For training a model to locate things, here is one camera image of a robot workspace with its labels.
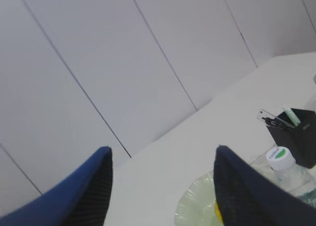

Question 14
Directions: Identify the clear water bottle green label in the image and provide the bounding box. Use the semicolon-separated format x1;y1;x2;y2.
266;147;316;208

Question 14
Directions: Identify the black square pen holder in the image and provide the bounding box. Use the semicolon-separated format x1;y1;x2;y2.
267;109;316;169

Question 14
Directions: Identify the teal utility knife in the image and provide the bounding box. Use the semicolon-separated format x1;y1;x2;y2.
282;106;301;126

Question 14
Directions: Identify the black pen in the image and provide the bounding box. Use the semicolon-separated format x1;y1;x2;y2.
262;117;288;130

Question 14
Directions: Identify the pale green wavy glass plate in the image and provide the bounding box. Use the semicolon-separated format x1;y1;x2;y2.
174;171;223;226

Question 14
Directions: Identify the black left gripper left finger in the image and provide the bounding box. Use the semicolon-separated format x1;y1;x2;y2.
0;147;113;226

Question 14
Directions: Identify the clear plastic ruler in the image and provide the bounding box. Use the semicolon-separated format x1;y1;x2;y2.
257;109;295;129

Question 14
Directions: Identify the yellow pear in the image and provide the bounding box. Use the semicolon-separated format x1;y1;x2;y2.
214;201;223;223

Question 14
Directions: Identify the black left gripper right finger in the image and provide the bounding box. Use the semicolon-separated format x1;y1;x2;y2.
213;146;316;226

